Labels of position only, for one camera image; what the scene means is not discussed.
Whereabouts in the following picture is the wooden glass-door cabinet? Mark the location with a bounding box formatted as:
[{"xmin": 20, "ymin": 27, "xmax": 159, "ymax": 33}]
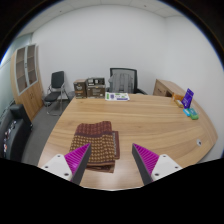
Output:
[{"xmin": 9, "ymin": 43, "xmax": 45, "ymax": 123}]

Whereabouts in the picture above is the black folding visitor chair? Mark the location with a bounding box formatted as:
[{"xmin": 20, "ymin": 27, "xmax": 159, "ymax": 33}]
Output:
[{"xmin": 43, "ymin": 70, "xmax": 71, "ymax": 117}]

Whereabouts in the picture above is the small brown cardboard box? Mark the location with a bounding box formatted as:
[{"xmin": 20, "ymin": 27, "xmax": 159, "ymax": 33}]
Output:
[{"xmin": 73, "ymin": 78, "xmax": 88, "ymax": 100}]

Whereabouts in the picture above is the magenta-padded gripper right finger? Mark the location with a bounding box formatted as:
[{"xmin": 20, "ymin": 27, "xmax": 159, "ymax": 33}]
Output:
[{"xmin": 131, "ymin": 143, "xmax": 183, "ymax": 186}]

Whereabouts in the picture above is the large brown cardboard box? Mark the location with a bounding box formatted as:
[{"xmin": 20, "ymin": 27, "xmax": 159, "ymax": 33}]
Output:
[{"xmin": 85, "ymin": 77, "xmax": 107, "ymax": 99}]

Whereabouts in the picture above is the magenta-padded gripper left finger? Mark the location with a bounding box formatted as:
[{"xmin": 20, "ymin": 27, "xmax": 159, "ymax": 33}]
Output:
[{"xmin": 41, "ymin": 143, "xmax": 92, "ymax": 186}]

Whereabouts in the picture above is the brown patterned towel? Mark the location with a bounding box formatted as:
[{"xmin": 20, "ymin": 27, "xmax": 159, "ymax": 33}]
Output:
[{"xmin": 69, "ymin": 120, "xmax": 121, "ymax": 174}]

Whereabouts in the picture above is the green flat box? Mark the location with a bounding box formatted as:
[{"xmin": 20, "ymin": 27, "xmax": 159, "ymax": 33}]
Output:
[{"xmin": 187, "ymin": 107, "xmax": 200, "ymax": 121}]

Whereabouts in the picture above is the grey mesh office chair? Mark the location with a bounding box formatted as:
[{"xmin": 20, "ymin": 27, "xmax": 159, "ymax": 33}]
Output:
[{"xmin": 107, "ymin": 67, "xmax": 148, "ymax": 95}]

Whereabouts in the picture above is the black leather sofa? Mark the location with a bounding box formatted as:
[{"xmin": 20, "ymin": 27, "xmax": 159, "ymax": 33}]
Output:
[{"xmin": 0, "ymin": 103, "xmax": 34, "ymax": 163}]

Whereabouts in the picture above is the orange box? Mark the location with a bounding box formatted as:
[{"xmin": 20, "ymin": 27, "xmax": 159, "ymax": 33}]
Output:
[{"xmin": 171, "ymin": 93, "xmax": 185, "ymax": 102}]

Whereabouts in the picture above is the wooden side drawer unit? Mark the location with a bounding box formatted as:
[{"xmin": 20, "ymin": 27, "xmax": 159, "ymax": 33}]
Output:
[{"xmin": 152, "ymin": 78, "xmax": 186, "ymax": 98}]

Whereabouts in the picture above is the purple upright box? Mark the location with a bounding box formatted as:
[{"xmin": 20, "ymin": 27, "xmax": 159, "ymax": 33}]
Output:
[{"xmin": 181, "ymin": 87, "xmax": 195, "ymax": 110}]

